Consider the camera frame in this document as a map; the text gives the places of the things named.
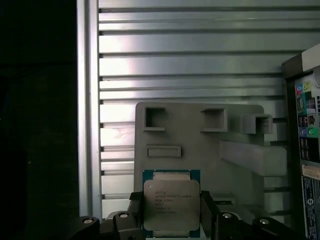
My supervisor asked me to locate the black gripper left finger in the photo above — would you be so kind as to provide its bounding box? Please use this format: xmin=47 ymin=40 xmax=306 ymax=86
xmin=79 ymin=191 xmax=145 ymax=240

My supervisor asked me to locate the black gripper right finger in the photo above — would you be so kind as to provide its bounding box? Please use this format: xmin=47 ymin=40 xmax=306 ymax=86
xmin=200 ymin=190 xmax=298 ymax=240

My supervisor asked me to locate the silver CPU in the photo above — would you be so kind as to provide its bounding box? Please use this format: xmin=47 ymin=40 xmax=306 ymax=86
xmin=141 ymin=169 xmax=202 ymax=239

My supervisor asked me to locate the grey parts rack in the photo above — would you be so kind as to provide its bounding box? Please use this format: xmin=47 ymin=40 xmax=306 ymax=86
xmin=134 ymin=101 xmax=289 ymax=240

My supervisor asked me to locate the black PC case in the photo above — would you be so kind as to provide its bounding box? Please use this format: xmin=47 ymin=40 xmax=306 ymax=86
xmin=281 ymin=42 xmax=320 ymax=240

